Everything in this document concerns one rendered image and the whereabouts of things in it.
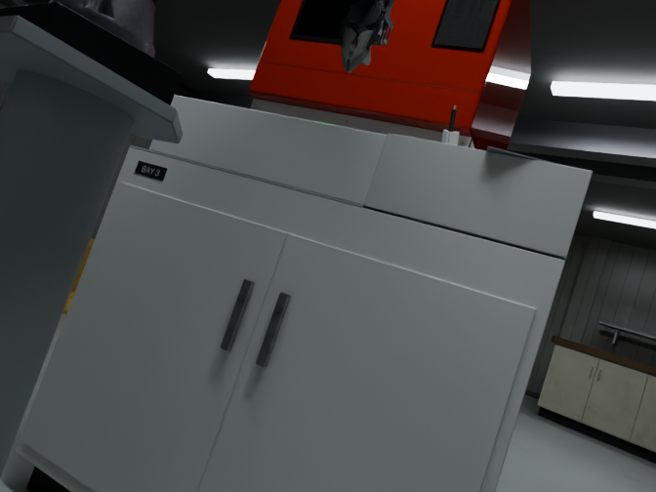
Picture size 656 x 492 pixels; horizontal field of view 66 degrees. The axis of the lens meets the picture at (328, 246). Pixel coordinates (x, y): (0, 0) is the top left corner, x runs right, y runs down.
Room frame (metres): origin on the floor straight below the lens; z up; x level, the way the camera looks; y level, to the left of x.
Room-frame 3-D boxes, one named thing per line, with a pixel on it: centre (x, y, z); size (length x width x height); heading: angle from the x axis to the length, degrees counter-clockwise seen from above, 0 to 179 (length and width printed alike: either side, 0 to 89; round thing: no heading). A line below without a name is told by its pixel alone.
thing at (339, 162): (1.07, 0.19, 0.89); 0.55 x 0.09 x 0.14; 65
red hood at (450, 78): (1.95, -0.07, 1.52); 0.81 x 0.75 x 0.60; 65
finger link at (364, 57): (1.03, 0.06, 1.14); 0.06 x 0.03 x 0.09; 155
